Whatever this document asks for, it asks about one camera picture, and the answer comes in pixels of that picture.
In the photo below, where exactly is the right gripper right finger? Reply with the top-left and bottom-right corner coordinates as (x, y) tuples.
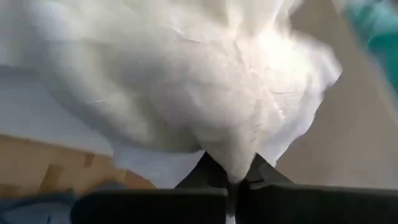
(236, 154), (398, 224)

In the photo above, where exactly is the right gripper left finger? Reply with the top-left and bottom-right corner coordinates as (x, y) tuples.
(70, 151), (229, 224)

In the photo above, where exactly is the slate blue knit garment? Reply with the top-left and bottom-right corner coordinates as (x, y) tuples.
(0, 182), (128, 224)

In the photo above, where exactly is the white garment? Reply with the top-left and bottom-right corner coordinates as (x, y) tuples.
(0, 0), (343, 190)

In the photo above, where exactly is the teal garment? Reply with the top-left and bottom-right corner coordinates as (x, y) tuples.
(340, 0), (398, 97)

